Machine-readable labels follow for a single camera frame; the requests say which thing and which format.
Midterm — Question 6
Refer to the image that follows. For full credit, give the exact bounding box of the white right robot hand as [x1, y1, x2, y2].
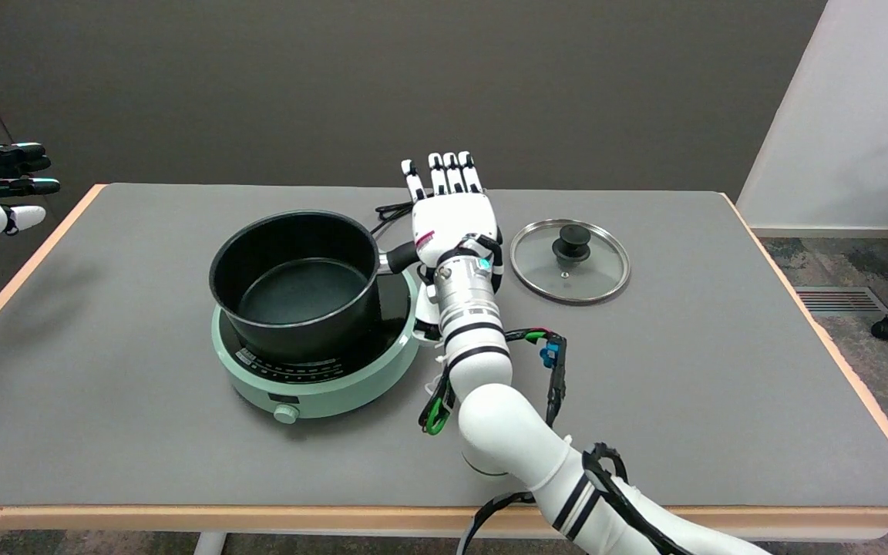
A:
[401, 151, 505, 344]

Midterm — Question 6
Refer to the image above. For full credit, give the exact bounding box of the black pot with handle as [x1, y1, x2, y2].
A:
[209, 210, 422, 363]

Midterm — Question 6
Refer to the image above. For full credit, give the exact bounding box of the glass lid with black knob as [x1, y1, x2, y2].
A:
[510, 219, 631, 305]

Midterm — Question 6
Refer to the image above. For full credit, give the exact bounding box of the green round induction cooker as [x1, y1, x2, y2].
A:
[211, 266, 423, 425]

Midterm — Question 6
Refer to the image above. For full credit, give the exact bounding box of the grey table mat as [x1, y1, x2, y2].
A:
[0, 183, 888, 510]

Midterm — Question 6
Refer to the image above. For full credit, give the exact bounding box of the floor vent grille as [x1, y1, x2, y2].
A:
[793, 287, 888, 315]

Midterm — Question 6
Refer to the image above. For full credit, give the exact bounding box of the black power cord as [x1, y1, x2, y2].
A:
[374, 197, 419, 234]

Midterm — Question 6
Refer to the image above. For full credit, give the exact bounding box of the black wrapped wire harness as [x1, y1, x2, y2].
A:
[504, 328, 568, 429]

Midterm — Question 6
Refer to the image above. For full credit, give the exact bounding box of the green black cable loop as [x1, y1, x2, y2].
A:
[419, 374, 457, 437]

